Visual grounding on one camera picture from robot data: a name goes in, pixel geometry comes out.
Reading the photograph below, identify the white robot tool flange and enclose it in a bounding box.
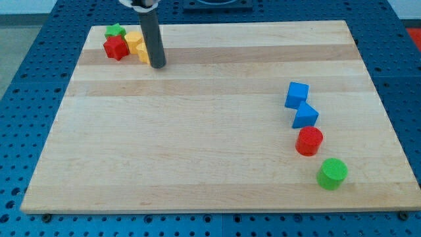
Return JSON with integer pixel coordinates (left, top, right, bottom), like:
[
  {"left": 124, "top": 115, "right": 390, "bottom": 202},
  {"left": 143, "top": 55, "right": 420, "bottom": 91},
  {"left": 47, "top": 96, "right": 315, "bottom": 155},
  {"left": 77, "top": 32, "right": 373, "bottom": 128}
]
[{"left": 118, "top": 0, "right": 160, "bottom": 13}]

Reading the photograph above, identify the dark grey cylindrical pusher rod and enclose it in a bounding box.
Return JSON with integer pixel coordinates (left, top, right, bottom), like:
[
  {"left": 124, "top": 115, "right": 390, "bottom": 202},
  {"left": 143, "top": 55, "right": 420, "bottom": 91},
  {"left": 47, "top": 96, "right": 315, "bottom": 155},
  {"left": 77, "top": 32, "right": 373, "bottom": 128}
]
[{"left": 139, "top": 9, "right": 166, "bottom": 68}]

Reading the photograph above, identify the blue cube block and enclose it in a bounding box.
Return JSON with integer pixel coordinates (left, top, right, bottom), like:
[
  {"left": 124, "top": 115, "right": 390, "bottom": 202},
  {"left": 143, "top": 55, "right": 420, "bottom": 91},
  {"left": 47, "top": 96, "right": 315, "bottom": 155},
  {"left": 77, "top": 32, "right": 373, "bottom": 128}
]
[{"left": 284, "top": 82, "right": 309, "bottom": 109}]

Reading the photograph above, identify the yellow hexagon block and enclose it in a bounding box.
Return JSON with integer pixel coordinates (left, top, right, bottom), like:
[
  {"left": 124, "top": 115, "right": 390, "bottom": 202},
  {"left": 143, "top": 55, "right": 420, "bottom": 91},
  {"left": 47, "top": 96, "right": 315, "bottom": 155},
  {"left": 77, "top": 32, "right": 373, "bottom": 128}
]
[{"left": 124, "top": 31, "right": 143, "bottom": 54}]

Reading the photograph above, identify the yellow block behind rod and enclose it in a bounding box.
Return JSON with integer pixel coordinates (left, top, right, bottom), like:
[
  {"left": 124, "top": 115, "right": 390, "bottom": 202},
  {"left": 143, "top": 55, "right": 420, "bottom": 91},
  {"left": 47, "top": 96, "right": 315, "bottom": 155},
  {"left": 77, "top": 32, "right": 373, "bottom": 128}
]
[{"left": 136, "top": 42, "right": 150, "bottom": 65}]

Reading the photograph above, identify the green star block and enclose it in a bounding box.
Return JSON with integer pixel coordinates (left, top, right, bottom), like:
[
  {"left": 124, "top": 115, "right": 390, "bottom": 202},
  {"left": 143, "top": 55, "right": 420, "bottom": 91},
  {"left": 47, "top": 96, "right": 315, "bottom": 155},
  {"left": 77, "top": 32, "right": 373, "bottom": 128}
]
[{"left": 105, "top": 23, "right": 126, "bottom": 39}]

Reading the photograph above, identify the red star block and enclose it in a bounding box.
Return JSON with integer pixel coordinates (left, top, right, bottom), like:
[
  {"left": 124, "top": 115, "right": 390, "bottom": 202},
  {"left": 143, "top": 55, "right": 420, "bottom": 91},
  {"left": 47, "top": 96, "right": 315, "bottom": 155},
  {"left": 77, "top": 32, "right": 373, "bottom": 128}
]
[{"left": 103, "top": 35, "right": 129, "bottom": 61}]

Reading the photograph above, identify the light wooden board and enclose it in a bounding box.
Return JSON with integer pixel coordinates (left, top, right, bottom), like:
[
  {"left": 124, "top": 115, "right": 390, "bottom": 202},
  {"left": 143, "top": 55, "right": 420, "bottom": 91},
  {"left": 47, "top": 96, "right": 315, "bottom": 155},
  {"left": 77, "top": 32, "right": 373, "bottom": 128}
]
[{"left": 20, "top": 20, "right": 420, "bottom": 214}]

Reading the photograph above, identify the blue triangular prism block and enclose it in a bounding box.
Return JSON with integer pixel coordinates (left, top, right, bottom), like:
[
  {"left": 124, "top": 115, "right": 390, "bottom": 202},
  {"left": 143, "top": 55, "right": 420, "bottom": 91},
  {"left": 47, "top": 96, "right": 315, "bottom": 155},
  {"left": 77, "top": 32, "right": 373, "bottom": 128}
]
[{"left": 292, "top": 101, "right": 319, "bottom": 128}]

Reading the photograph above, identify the red cylinder block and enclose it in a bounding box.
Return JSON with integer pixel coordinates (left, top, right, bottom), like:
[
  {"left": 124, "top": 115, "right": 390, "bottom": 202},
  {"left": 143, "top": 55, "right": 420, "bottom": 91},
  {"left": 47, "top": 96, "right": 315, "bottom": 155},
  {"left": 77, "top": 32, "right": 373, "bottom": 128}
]
[{"left": 295, "top": 126, "right": 324, "bottom": 157}]

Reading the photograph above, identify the green cylinder block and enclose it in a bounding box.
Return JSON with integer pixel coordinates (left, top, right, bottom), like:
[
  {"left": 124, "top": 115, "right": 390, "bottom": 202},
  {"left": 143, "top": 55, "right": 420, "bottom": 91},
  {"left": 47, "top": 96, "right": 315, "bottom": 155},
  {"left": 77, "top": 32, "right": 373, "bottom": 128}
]
[{"left": 316, "top": 158, "right": 348, "bottom": 190}]

